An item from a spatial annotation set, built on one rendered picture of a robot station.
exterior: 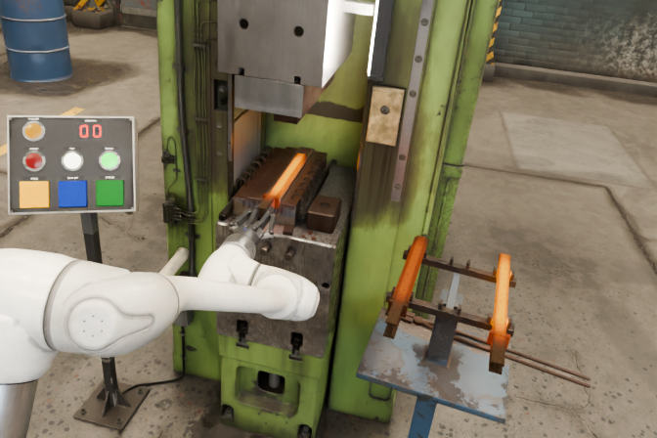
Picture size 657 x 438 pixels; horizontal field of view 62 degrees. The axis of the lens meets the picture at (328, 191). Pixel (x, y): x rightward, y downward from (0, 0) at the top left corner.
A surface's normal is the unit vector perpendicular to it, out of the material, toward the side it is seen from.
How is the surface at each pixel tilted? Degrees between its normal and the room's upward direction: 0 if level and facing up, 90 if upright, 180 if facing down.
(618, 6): 90
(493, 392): 0
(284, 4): 90
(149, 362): 0
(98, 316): 61
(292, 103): 90
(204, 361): 90
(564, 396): 0
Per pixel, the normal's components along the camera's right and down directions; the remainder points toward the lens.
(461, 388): 0.09, -0.88
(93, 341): 0.10, -0.09
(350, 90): -0.22, 0.43
